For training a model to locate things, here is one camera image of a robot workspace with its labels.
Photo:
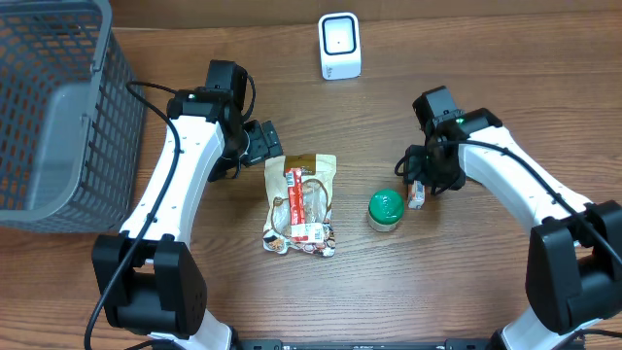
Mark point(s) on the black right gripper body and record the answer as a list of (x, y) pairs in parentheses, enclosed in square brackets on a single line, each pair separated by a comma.
[(430, 171)]

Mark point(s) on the orange snack packet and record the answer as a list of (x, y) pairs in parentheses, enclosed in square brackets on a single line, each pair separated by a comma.
[(416, 195)]

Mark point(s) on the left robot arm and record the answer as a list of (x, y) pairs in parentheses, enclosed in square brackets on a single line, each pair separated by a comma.
[(148, 280)]

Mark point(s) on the red snack bar wrapper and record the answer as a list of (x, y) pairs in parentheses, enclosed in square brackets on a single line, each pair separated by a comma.
[(300, 230)]

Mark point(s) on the green lid seasoning jar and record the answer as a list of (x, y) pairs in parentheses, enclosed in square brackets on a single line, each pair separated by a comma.
[(385, 210)]

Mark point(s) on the white barcode scanner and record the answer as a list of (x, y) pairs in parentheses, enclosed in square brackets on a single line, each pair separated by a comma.
[(340, 46)]

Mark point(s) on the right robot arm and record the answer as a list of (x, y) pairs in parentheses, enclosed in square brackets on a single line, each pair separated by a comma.
[(573, 277)]

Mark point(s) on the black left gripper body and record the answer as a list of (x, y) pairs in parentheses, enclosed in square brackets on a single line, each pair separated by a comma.
[(265, 144)]

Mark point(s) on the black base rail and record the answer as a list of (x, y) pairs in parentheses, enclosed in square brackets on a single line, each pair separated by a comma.
[(448, 344)]

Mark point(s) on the white brown snack packet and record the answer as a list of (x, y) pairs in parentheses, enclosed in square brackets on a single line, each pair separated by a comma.
[(318, 171)]

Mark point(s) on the grey plastic mesh basket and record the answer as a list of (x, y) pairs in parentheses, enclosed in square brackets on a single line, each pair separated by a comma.
[(70, 131)]

